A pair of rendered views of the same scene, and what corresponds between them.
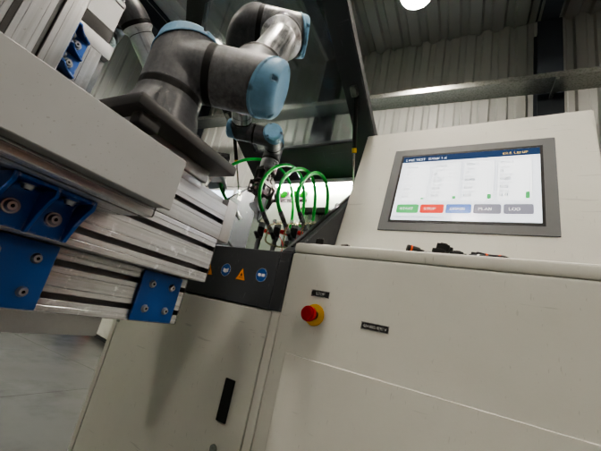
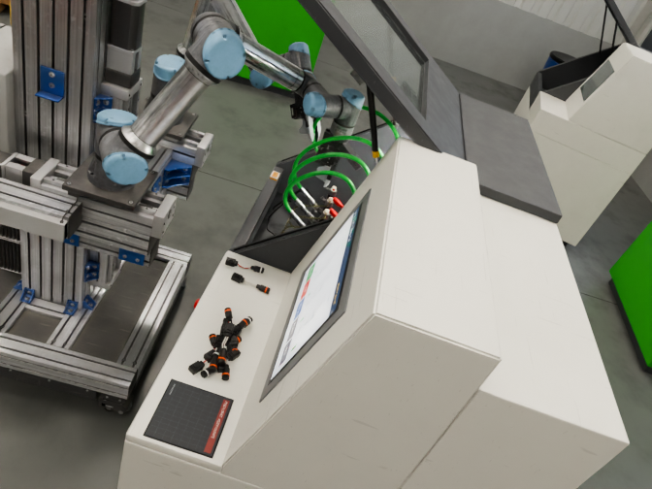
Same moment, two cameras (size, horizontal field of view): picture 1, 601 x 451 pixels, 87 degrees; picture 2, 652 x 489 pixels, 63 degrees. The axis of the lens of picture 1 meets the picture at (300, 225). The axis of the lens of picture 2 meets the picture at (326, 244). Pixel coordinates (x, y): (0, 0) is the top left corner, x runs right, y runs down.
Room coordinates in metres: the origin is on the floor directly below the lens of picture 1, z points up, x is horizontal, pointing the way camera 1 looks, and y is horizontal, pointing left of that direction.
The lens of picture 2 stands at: (0.30, -1.23, 2.10)
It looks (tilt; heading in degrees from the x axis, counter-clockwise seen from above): 36 degrees down; 53
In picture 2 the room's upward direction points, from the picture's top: 22 degrees clockwise
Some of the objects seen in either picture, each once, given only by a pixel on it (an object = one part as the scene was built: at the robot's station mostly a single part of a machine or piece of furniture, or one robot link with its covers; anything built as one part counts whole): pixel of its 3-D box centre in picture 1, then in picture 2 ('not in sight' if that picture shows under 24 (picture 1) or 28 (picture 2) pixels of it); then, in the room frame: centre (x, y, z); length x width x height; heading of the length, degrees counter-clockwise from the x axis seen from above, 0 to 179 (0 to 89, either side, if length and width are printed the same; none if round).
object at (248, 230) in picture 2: (202, 268); (255, 220); (1.06, 0.28, 0.87); 0.62 x 0.04 x 0.16; 57
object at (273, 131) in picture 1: (268, 137); (320, 102); (1.12, 0.19, 1.43); 0.11 x 0.11 x 0.08; 1
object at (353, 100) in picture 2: (273, 149); (348, 108); (1.22, 0.18, 1.43); 0.09 x 0.08 x 0.11; 1
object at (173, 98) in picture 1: (162, 116); (114, 164); (0.54, 0.30, 1.09); 0.15 x 0.15 x 0.10
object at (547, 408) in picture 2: not in sight; (407, 368); (1.46, -0.39, 0.75); 1.40 x 0.28 x 1.50; 57
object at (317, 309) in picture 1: (310, 314); not in sight; (0.78, -0.07, 0.80); 0.05 x 0.04 x 0.05; 57
